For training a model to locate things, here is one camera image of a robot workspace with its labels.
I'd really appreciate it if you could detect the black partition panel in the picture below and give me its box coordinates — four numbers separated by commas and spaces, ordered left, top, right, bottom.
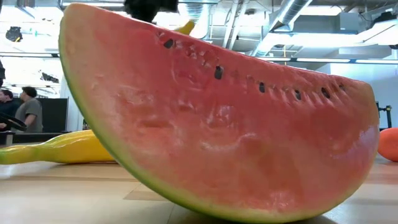
40, 97, 69, 133

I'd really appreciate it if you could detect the long ceiling light strip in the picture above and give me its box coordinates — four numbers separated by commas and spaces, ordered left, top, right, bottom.
254, 57, 398, 64

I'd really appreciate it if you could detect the person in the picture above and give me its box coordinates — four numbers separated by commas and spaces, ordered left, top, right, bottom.
0, 89, 22, 131
14, 86, 44, 134

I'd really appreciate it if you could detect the orange tangerine with leaf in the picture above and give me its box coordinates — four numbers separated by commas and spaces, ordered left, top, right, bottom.
377, 127, 398, 162

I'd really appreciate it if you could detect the black ceiling fixture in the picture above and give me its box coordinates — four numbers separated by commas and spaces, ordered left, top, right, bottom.
5, 26, 24, 43

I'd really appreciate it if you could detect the yellow banana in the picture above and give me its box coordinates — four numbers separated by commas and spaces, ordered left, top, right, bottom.
174, 20, 196, 36
0, 129, 116, 165

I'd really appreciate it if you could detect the black metal stand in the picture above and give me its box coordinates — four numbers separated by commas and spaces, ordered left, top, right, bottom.
375, 101, 393, 130

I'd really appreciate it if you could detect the black curved chair part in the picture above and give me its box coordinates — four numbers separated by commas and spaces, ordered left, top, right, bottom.
0, 111, 28, 132

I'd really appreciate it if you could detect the dark low bench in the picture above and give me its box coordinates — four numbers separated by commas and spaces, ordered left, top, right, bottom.
0, 131, 68, 146

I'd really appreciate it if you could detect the red watermelon slice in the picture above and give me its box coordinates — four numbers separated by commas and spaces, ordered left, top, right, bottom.
58, 2, 381, 224

